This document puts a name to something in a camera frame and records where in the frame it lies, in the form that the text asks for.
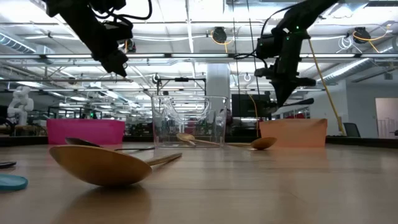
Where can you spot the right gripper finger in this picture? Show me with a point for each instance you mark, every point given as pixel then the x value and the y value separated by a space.
pixel 284 93

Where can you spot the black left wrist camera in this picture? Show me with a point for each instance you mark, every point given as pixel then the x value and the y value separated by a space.
pixel 119 31

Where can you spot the black monitor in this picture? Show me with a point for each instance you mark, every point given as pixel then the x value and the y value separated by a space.
pixel 244 105

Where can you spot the black metal spoon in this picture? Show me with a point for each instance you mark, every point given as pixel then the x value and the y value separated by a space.
pixel 301 102

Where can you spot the orange plastic bin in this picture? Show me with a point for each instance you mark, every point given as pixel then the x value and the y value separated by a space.
pixel 295 132

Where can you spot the dark silver metal spoon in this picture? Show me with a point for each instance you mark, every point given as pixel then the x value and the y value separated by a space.
pixel 6 164
pixel 81 141

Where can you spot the black metal table frame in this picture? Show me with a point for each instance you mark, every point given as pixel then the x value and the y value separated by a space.
pixel 367 140

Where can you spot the white building column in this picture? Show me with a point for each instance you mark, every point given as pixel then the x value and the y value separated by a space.
pixel 217 81

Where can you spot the gold spoon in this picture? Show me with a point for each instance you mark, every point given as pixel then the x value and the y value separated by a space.
pixel 208 142
pixel 185 137
pixel 264 143
pixel 99 165

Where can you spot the red plastic bin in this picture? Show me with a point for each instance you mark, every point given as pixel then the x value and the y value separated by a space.
pixel 87 130

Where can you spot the black office chair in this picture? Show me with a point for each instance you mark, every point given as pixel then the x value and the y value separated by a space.
pixel 351 129

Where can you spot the clear plastic bin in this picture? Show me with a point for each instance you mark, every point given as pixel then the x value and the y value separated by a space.
pixel 161 137

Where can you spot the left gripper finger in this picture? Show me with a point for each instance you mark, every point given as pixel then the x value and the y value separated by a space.
pixel 116 63

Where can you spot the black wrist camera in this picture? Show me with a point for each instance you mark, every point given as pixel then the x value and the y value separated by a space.
pixel 119 31
pixel 265 46

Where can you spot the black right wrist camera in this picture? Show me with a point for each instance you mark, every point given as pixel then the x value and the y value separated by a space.
pixel 265 46

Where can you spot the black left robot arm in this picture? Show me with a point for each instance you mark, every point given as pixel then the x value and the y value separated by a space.
pixel 62 7

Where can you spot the black gantry frame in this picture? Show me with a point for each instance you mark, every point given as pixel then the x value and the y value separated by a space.
pixel 182 79

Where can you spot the silver ventilation duct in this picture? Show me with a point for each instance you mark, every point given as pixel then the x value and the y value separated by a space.
pixel 357 67
pixel 15 43

